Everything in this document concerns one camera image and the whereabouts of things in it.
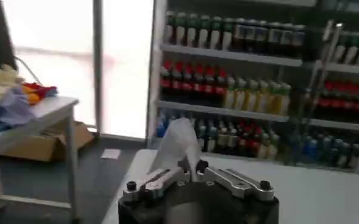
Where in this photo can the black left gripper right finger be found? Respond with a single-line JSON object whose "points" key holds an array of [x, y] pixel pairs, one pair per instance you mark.
{"points": [[237, 184]]}

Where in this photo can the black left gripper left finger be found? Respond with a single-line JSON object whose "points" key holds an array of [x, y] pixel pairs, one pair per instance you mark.
{"points": [[158, 185]]}

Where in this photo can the white paper sheet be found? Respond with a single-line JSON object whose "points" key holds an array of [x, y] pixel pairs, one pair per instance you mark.
{"points": [[110, 153]]}

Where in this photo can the shelf rack with drink bottles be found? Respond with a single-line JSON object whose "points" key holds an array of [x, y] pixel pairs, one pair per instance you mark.
{"points": [[346, 100], [228, 91]]}

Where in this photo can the brown cardboard box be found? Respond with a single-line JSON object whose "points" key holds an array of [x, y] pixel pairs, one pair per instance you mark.
{"points": [[45, 146]]}

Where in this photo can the white side table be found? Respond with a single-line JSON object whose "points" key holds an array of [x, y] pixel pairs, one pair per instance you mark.
{"points": [[54, 111]]}

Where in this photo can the silver metal stand pole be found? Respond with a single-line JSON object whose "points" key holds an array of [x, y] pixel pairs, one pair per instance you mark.
{"points": [[322, 70]]}

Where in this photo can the red and orange cloth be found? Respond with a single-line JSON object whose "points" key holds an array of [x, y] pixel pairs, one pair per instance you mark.
{"points": [[39, 91]]}

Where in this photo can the grey window frame post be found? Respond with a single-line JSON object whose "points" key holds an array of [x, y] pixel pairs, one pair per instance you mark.
{"points": [[97, 70]]}

